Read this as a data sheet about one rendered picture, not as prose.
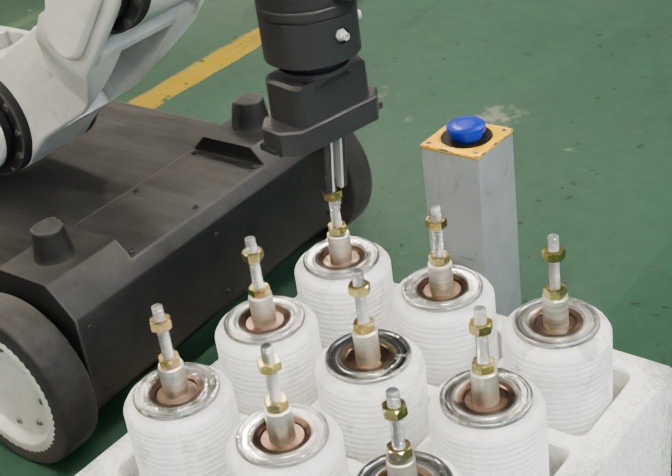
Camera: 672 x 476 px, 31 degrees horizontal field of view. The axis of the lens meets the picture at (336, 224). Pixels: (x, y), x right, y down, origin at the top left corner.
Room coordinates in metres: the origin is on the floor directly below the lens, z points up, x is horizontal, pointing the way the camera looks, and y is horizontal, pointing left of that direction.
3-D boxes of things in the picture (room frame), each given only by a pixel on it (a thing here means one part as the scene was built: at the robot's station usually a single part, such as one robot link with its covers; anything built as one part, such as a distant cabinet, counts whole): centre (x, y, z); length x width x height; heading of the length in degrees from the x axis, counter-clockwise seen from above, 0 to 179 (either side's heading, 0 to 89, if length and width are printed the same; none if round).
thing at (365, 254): (1.01, 0.00, 0.25); 0.08 x 0.08 x 0.01
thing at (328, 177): (1.00, 0.01, 0.36); 0.03 x 0.02 x 0.06; 38
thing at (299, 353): (0.92, 0.08, 0.16); 0.10 x 0.10 x 0.18
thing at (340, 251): (1.01, 0.00, 0.26); 0.02 x 0.02 x 0.03
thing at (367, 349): (0.84, -0.01, 0.26); 0.02 x 0.02 x 0.03
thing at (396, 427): (0.68, -0.02, 0.30); 0.01 x 0.01 x 0.08
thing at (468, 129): (1.11, -0.15, 0.32); 0.04 x 0.04 x 0.02
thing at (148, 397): (0.83, 0.15, 0.25); 0.08 x 0.08 x 0.01
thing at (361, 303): (0.84, -0.01, 0.30); 0.01 x 0.01 x 0.08
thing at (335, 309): (1.01, 0.00, 0.16); 0.10 x 0.10 x 0.18
